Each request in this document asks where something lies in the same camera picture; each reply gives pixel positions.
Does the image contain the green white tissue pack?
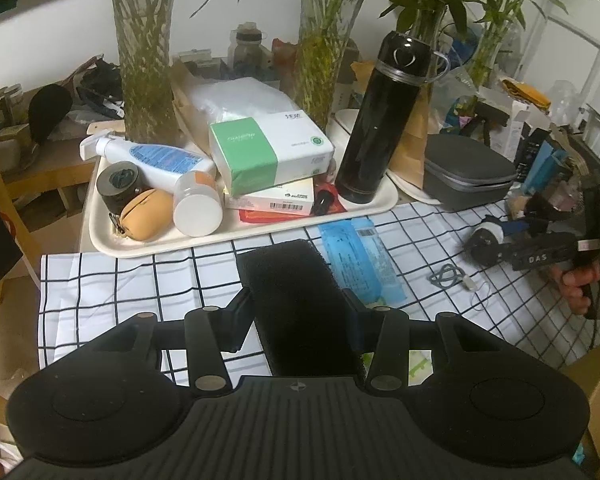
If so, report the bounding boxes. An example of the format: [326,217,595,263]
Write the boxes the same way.
[208,116,336,197]

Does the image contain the black cap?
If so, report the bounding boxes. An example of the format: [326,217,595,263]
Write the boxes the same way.
[27,83,74,144]

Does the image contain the black sponge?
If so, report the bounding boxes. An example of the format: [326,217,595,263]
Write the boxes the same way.
[236,240,369,379]

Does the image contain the blue wet wipes packet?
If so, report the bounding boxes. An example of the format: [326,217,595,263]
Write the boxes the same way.
[319,217,407,307]

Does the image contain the grey hair ties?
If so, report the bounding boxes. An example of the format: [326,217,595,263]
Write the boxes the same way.
[426,263,464,291]

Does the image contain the small black red item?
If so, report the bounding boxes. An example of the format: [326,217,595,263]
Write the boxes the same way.
[313,183,338,216]

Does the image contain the red packet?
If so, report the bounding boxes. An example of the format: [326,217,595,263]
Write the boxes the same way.
[238,207,312,224]

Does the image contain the glass vase with bamboo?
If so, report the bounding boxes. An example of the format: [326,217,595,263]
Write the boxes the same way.
[294,0,372,132]

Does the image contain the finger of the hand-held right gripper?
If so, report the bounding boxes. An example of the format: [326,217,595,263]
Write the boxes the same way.
[462,217,537,266]

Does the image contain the black tape roll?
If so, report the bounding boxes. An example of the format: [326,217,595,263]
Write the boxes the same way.
[96,160,142,215]

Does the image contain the person's right hand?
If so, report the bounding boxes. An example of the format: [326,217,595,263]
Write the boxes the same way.
[550,255,600,319]

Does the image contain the tan egg-shaped pouch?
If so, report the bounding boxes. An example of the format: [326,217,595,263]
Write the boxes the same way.
[110,188,175,242]

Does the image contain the long white tray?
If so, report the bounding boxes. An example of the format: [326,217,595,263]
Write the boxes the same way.
[89,154,399,259]

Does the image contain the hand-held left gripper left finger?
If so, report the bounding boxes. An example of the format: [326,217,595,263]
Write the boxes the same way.
[122,287,256,393]

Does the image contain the black thermos bottle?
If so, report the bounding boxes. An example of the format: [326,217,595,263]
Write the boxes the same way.
[334,30,451,205]

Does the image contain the white box with barcode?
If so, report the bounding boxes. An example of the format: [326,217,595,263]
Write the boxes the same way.
[223,177,315,217]

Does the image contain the grey hard case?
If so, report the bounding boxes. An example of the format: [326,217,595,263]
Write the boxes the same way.
[422,134,519,212]

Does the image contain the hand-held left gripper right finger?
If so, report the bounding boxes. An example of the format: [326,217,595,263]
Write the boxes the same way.
[342,289,482,393]

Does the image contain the tall patterned glass vase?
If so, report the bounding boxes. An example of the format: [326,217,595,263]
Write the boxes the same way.
[106,0,184,145]

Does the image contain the clear bottle with dark lid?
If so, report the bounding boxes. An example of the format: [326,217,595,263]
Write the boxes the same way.
[228,21,269,74]

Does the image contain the white plastic bag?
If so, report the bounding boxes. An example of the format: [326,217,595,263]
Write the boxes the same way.
[186,77,289,132]

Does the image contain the orange bottle with white cap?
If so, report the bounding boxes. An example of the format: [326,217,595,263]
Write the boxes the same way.
[172,170,225,237]

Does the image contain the white black checked tablecloth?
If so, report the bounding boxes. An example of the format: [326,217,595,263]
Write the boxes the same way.
[37,197,600,386]

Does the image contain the white spray bottle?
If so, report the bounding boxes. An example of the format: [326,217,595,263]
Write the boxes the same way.
[79,132,219,187]

